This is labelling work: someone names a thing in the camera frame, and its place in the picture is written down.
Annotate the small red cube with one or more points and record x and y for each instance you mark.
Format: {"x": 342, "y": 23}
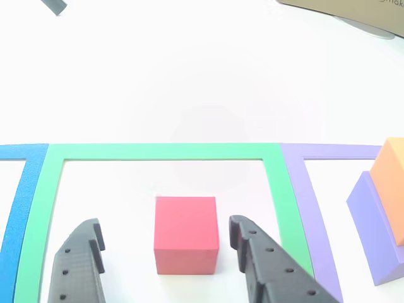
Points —
{"x": 186, "y": 233}

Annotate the orange block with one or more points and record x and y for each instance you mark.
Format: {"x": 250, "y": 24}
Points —
{"x": 391, "y": 189}

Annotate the purple block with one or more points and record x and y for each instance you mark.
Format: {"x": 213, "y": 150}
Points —
{"x": 372, "y": 227}

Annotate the polymaker cardboard box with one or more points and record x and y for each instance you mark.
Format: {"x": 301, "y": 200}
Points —
{"x": 347, "y": 8}

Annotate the blue square frame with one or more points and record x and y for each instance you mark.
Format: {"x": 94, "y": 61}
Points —
{"x": 19, "y": 221}

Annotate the purple square frame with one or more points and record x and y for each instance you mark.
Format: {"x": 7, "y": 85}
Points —
{"x": 296, "y": 176}

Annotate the green square frame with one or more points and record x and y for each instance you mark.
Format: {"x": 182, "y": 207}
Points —
{"x": 158, "y": 151}

